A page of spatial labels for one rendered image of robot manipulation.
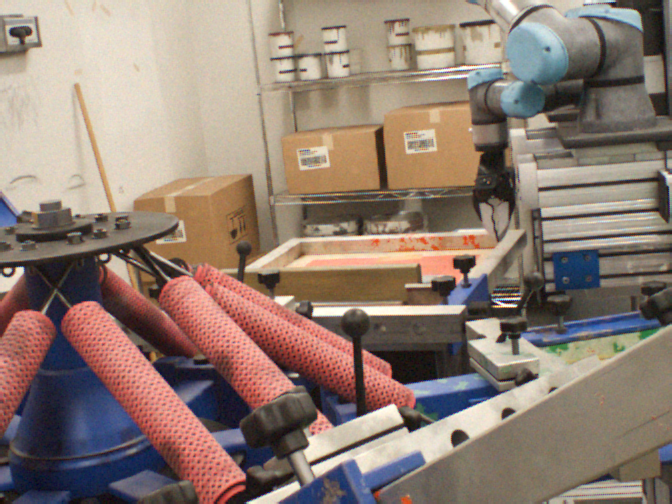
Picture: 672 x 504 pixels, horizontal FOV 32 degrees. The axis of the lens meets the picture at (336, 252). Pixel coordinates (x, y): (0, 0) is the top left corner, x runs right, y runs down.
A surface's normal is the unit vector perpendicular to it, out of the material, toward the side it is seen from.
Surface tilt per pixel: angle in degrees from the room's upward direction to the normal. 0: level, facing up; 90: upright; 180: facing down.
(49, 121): 90
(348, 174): 91
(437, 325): 91
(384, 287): 91
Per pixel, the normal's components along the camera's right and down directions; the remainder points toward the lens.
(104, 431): 0.37, -0.34
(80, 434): 0.08, -0.29
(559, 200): -0.11, 0.21
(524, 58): -0.83, 0.27
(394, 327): -0.33, 0.23
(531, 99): 0.44, 0.15
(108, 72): 0.94, -0.04
